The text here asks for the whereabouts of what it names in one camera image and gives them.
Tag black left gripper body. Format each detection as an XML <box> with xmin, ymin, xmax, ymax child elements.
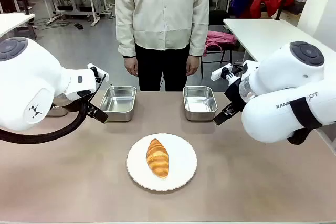
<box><xmin>83</xmin><ymin>100</ymin><xmax>102</xmax><ymax>118</ymax></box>

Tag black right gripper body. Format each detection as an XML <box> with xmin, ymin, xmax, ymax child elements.
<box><xmin>224</xmin><ymin>76</ymin><xmax>247</xmax><ymax>113</ymax></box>

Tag person's left forearm sleeve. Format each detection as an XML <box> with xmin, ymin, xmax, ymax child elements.
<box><xmin>188</xmin><ymin>3</ymin><xmax>212</xmax><ymax>57</ymax></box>

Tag person's right forearm sleeve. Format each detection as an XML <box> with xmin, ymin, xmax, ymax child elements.
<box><xmin>115</xmin><ymin>3</ymin><xmax>137</xmax><ymax>58</ymax></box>

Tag steel rectangular container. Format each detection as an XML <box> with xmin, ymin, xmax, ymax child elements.
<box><xmin>99</xmin><ymin>85</ymin><xmax>138</xmax><ymax>122</ymax></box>
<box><xmin>182</xmin><ymin>85</ymin><xmax>218</xmax><ymax>122</ymax></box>
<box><xmin>46</xmin><ymin>104</ymin><xmax>69</xmax><ymax>118</ymax></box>

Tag golden croissant bread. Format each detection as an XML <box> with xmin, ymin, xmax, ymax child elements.
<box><xmin>145</xmin><ymin>138</ymin><xmax>170</xmax><ymax>179</ymax></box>

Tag person's left hand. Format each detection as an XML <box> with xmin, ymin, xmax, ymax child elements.
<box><xmin>185</xmin><ymin>55</ymin><xmax>200</xmax><ymax>76</ymax></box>

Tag person's right hand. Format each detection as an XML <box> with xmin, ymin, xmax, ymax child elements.
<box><xmin>123</xmin><ymin>56</ymin><xmax>139</xmax><ymax>77</ymax></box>

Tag pink cloth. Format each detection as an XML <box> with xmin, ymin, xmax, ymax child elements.
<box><xmin>203</xmin><ymin>30</ymin><xmax>238</xmax><ymax>57</ymax></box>

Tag white scalloped plate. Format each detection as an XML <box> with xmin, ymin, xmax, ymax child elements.
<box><xmin>126</xmin><ymin>133</ymin><xmax>198</xmax><ymax>192</ymax></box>

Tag large white side table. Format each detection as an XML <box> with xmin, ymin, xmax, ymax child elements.
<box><xmin>223</xmin><ymin>18</ymin><xmax>336</xmax><ymax>63</ymax></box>

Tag black chair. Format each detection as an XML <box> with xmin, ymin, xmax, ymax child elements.
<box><xmin>200</xmin><ymin>10</ymin><xmax>238</xmax><ymax>79</ymax></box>

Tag person's black trousers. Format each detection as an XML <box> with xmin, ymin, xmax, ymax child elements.
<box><xmin>134</xmin><ymin>42</ymin><xmax>191</xmax><ymax>92</ymax></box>

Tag person's cream shirt torso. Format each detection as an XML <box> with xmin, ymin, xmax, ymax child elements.
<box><xmin>114</xmin><ymin>0</ymin><xmax>213</xmax><ymax>51</ymax></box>

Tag small white side table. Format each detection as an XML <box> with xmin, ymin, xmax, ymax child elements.
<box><xmin>0</xmin><ymin>13</ymin><xmax>36</xmax><ymax>38</ymax></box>

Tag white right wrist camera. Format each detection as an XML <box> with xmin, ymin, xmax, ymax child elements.
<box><xmin>211</xmin><ymin>64</ymin><xmax>233</xmax><ymax>81</ymax></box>

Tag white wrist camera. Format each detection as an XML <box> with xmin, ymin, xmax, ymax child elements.
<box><xmin>211</xmin><ymin>64</ymin><xmax>233</xmax><ymax>81</ymax></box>
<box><xmin>87</xmin><ymin>62</ymin><xmax>109</xmax><ymax>82</ymax></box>

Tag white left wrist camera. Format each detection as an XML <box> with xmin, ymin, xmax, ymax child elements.
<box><xmin>87</xmin><ymin>62</ymin><xmax>109</xmax><ymax>82</ymax></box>

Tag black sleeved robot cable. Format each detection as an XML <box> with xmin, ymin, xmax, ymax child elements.
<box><xmin>0</xmin><ymin>100</ymin><xmax>89</xmax><ymax>145</ymax></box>

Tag black strap on arm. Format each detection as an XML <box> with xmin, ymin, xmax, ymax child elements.
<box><xmin>287</xmin><ymin>97</ymin><xmax>323</xmax><ymax>145</ymax></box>

